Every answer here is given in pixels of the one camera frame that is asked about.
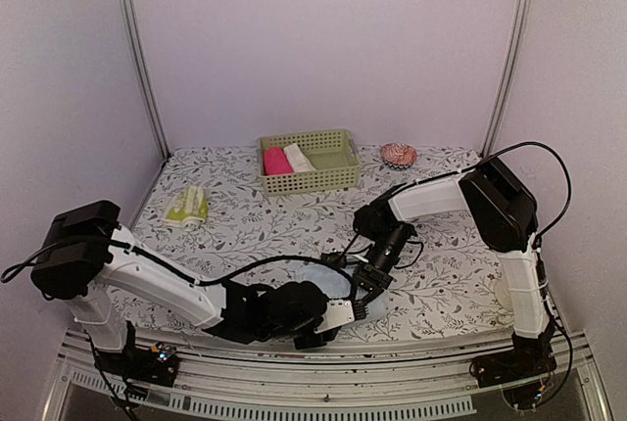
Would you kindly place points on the pink rolled towel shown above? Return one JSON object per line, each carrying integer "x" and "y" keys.
{"x": 276, "y": 162}

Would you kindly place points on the blue patterned bowl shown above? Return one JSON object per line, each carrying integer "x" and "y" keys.
{"x": 398, "y": 165}

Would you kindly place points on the cream rolled towel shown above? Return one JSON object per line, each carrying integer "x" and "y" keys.
{"x": 298, "y": 161}

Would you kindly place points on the cream ribbed mug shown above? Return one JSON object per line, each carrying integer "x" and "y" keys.
{"x": 502, "y": 294}

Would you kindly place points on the aluminium front rail base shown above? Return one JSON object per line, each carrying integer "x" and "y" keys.
{"x": 420, "y": 380}

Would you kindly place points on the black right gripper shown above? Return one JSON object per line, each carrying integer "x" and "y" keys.
{"x": 383, "y": 281}

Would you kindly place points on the green white small packet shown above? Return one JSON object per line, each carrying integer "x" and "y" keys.
{"x": 188, "y": 209}

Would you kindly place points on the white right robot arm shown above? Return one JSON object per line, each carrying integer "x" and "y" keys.
{"x": 504, "y": 213}

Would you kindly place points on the aluminium frame post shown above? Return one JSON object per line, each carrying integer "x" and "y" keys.
{"x": 133, "y": 35}
{"x": 519, "y": 22}

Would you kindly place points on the light blue towel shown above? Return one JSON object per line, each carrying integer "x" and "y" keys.
{"x": 336, "y": 287}

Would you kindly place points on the green perforated plastic basket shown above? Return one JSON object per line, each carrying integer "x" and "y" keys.
{"x": 333, "y": 154}

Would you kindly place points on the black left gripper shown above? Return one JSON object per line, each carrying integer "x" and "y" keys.
{"x": 314, "y": 343}

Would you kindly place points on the left aluminium frame post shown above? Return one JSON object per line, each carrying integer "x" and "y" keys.
{"x": 133, "y": 35}

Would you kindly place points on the right aluminium frame post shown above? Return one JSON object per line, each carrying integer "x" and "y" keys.
{"x": 519, "y": 22}

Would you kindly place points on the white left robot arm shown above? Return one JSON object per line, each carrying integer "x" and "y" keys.
{"x": 87, "y": 250}

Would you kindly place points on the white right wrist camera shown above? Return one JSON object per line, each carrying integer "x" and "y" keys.
{"x": 338, "y": 260}

